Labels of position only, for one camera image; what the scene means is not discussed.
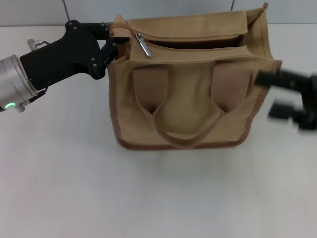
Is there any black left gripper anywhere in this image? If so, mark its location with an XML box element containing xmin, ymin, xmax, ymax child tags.
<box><xmin>19</xmin><ymin>20</ymin><xmax>129</xmax><ymax>90</ymax></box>

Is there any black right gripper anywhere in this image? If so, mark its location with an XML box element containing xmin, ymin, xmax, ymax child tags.
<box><xmin>254</xmin><ymin>69</ymin><xmax>317</xmax><ymax>129</ymax></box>

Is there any khaki canvas food bag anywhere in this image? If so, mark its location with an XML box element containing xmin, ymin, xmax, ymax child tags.
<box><xmin>106</xmin><ymin>2</ymin><xmax>283</xmax><ymax>151</ymax></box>

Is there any silver metal zipper pull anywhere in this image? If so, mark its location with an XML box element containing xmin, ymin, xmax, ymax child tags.
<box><xmin>135</xmin><ymin>32</ymin><xmax>153</xmax><ymax>59</ymax></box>

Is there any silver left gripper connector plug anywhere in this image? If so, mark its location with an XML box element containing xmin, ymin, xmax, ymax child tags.
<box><xmin>27</xmin><ymin>38</ymin><xmax>52</xmax><ymax>52</ymax></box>

